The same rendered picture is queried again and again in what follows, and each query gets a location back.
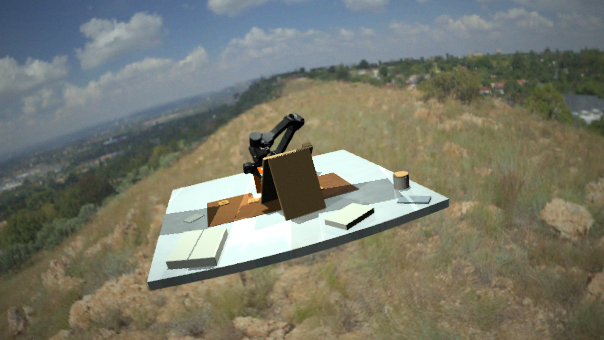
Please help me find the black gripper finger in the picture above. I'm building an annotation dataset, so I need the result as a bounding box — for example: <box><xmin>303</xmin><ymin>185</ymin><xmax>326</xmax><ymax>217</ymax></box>
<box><xmin>251</xmin><ymin>165</ymin><xmax>261</xmax><ymax>179</ymax></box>

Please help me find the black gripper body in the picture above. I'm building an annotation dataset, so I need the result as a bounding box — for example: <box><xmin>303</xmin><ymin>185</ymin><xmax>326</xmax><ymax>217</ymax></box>
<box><xmin>243</xmin><ymin>150</ymin><xmax>263</xmax><ymax>174</ymax></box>

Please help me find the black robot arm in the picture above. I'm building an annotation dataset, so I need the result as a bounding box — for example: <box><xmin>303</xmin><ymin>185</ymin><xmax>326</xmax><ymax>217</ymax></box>
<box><xmin>249</xmin><ymin>113</ymin><xmax>305</xmax><ymax>162</ymax></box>

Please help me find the grey cylinder with orange top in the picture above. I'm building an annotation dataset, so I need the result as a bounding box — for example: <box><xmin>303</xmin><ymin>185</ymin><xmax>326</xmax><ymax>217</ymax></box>
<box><xmin>393</xmin><ymin>171</ymin><xmax>410</xmax><ymax>190</ymax></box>

